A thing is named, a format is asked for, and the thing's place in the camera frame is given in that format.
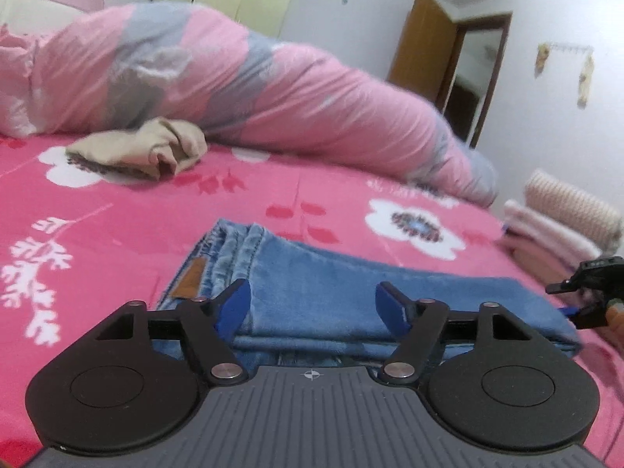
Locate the wall hooks with ornaments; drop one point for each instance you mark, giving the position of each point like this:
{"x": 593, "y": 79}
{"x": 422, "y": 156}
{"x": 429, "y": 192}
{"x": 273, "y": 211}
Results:
{"x": 570, "y": 63}

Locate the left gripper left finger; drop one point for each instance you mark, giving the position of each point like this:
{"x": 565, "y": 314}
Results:
{"x": 205, "y": 328}

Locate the pink floral bed blanket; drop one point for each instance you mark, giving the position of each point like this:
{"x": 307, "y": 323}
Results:
{"x": 76, "y": 244}

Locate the pink grey rolled duvet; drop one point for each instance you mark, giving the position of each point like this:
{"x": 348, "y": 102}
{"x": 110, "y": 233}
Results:
{"x": 120, "y": 67}

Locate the beige crumpled garment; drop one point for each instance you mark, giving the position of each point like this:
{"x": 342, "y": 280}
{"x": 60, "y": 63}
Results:
{"x": 158, "y": 148}

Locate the brown wooden door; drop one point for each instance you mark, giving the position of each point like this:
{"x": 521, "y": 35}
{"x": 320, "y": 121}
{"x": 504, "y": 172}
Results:
{"x": 424, "y": 50}

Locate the white pink folded garment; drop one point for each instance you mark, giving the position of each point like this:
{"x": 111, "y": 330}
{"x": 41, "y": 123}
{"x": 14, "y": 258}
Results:
{"x": 565, "y": 243}

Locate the light blue denim jeans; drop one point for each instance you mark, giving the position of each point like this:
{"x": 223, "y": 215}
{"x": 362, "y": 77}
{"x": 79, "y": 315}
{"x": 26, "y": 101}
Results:
{"x": 314, "y": 308}

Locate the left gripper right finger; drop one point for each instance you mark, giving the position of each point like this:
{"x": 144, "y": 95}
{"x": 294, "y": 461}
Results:
{"x": 424, "y": 328}

